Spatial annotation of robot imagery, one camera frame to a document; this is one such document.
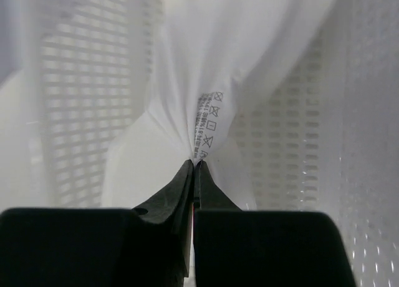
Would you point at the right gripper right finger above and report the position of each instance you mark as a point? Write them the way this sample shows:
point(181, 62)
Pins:
point(234, 247)

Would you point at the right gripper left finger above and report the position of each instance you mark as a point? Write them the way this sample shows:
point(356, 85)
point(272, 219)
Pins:
point(148, 245)

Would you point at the white bra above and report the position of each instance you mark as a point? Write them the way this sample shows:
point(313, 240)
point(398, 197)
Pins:
point(212, 60)

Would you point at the white plastic tray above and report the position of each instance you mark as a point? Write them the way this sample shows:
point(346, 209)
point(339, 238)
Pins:
point(73, 75)

